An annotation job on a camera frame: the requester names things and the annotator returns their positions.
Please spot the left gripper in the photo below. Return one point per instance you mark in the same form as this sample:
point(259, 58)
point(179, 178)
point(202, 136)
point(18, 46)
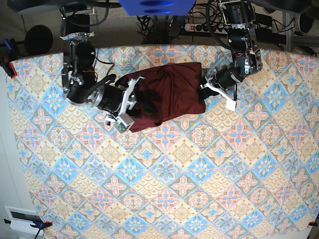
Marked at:
point(223, 78)

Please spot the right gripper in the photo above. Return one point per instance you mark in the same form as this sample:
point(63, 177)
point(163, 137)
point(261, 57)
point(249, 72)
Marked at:
point(85, 89)

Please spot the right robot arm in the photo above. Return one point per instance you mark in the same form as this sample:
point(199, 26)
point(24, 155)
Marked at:
point(81, 55)

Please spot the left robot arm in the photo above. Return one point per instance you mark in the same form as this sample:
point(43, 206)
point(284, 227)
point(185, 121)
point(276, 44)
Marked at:
point(238, 17)

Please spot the white power strip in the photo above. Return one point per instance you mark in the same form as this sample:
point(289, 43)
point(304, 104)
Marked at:
point(202, 28)

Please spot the patterned tablecloth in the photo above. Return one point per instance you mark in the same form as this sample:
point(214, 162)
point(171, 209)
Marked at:
point(246, 174)

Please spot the round speaker top right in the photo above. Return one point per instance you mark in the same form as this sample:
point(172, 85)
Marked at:
point(303, 23)

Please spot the orange black clamp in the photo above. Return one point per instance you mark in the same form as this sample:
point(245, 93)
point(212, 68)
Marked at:
point(8, 67)

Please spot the blue clamp lower left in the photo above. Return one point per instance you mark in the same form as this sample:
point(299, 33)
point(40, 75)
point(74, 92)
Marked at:
point(40, 225)

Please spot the orange clamp lower right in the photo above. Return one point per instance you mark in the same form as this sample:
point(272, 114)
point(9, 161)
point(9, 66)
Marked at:
point(313, 224)

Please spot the blue plastic mount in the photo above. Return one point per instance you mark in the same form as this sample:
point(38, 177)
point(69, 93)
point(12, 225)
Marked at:
point(157, 7)

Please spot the blue handled clamp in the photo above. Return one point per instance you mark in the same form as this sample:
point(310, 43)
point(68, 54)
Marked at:
point(11, 45)

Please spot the white wall box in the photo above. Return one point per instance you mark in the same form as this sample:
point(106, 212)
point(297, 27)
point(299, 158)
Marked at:
point(22, 214)

